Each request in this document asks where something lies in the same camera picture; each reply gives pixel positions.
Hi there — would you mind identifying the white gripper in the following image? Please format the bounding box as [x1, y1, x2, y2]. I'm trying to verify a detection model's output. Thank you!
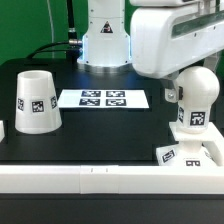
[129, 0, 224, 103]

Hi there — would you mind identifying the white lamp bulb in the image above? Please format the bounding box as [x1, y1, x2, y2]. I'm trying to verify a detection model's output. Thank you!
[175, 66, 220, 134]

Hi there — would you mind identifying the white lamp base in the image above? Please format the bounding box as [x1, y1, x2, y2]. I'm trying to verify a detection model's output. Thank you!
[156, 122, 217, 167]

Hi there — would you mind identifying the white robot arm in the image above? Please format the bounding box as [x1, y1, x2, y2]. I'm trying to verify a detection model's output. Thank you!
[78, 0, 224, 101]

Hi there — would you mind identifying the white lamp shade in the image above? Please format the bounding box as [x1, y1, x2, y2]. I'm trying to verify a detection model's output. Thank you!
[15, 70, 62, 134]

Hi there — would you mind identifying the white right fence bar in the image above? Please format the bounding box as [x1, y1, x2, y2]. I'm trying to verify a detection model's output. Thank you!
[203, 122, 224, 166]

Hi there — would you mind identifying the white marker sheet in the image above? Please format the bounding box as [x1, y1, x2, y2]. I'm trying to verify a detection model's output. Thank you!
[58, 89, 149, 109]

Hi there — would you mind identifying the white left fence piece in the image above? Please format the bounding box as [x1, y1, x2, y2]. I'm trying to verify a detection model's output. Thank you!
[0, 120, 5, 142]

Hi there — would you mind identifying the white thin cable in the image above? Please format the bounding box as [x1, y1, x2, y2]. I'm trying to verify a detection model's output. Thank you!
[46, 0, 56, 60]

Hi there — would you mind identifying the black cable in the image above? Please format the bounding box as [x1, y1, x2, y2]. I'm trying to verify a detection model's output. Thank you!
[25, 38, 83, 60]

